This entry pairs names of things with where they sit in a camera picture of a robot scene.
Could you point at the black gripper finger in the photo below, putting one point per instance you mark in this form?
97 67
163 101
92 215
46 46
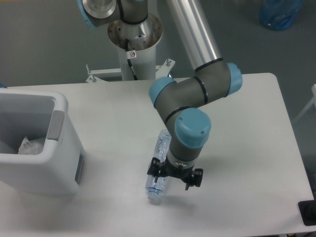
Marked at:
157 169
194 178

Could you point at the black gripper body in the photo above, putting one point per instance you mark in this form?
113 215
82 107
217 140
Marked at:
179 172

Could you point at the crushed clear plastic bottle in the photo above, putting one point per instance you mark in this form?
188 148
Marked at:
155 190

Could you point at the white paper wrapper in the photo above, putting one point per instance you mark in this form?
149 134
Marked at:
31 147

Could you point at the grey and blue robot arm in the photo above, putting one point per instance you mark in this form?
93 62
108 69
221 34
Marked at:
178 103

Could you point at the white trash can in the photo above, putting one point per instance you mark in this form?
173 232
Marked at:
36 114

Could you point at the blue plastic bag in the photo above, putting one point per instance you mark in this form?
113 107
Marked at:
279 14

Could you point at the black clamp mount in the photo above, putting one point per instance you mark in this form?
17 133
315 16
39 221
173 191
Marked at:
308 212

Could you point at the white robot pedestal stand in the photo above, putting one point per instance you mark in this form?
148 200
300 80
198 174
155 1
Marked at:
136 48

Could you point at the white furniture frame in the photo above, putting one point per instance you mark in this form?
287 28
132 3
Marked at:
312 102

